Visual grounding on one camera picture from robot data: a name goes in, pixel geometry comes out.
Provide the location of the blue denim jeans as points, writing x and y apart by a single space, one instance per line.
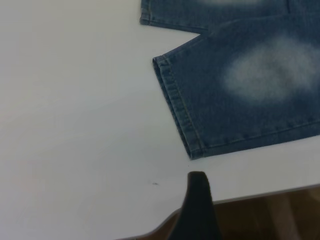
225 55

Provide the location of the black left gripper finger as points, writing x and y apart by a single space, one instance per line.
197 212

